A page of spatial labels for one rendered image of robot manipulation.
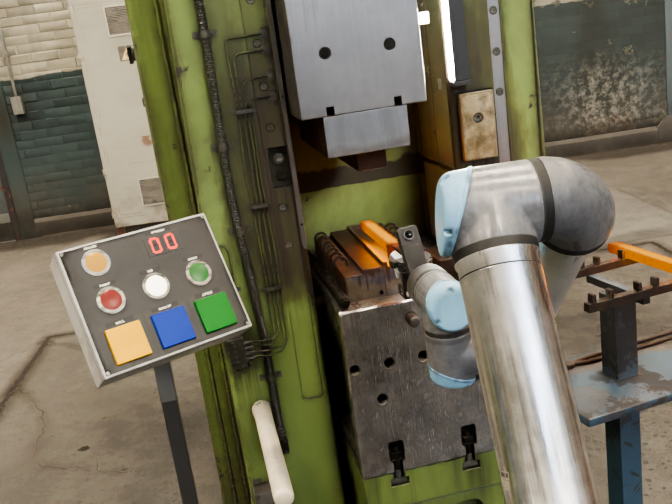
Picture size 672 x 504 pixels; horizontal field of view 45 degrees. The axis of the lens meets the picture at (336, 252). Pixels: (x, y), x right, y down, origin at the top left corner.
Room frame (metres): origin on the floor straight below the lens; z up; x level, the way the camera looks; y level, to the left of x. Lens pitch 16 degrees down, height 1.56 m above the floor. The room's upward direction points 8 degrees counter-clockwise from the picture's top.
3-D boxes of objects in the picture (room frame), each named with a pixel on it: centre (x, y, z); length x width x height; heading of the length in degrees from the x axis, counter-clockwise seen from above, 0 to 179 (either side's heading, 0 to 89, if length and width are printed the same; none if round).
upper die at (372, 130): (2.08, -0.08, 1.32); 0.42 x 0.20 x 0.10; 9
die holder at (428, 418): (2.09, -0.13, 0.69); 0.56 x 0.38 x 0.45; 9
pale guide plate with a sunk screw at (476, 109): (2.05, -0.40, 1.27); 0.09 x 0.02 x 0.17; 99
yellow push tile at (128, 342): (1.54, 0.44, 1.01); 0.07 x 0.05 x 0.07; 124
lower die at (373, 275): (2.08, -0.08, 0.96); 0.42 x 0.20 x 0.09; 9
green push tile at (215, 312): (1.65, 0.28, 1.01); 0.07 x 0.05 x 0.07; 124
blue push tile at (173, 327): (1.59, 0.36, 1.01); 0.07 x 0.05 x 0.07; 124
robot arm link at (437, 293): (1.50, -0.20, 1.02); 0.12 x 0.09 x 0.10; 9
